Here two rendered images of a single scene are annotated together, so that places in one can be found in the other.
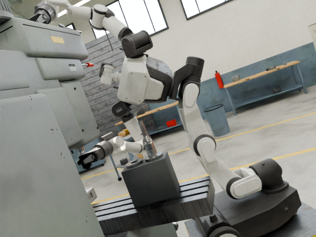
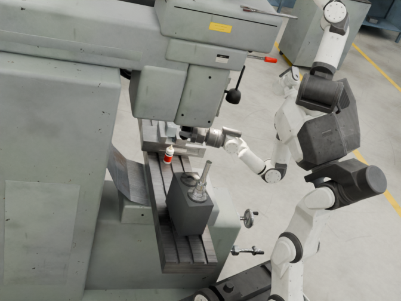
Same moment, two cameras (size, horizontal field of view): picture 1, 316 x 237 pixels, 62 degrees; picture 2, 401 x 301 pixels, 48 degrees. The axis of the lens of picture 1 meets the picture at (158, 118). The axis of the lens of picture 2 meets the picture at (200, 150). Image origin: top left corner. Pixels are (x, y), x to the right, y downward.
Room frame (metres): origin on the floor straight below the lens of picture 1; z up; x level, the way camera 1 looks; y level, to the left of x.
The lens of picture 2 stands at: (0.24, -1.02, 2.40)
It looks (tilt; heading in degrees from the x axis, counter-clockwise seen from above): 35 degrees down; 50
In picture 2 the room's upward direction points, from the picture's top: 18 degrees clockwise
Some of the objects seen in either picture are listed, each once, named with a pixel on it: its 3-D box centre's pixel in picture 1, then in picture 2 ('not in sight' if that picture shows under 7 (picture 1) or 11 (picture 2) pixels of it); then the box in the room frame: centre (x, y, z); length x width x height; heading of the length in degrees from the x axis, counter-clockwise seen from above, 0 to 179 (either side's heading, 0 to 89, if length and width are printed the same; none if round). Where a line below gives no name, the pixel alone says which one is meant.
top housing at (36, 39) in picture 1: (38, 50); (216, 14); (1.31, 0.43, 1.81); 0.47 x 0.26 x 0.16; 162
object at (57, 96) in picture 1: (40, 124); (156, 81); (1.14, 0.48, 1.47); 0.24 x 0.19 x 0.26; 72
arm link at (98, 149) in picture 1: (97, 154); (203, 135); (1.40, 0.37, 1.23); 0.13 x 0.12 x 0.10; 57
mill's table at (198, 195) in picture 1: (98, 218); (169, 172); (1.35, 0.48, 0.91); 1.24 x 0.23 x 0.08; 72
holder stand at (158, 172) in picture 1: (150, 177); (188, 202); (1.24, 0.13, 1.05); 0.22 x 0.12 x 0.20; 81
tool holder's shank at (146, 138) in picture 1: (144, 131); (205, 172); (1.23, 0.08, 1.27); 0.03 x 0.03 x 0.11
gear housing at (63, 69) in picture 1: (44, 76); (201, 43); (1.29, 0.44, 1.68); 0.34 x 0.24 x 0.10; 162
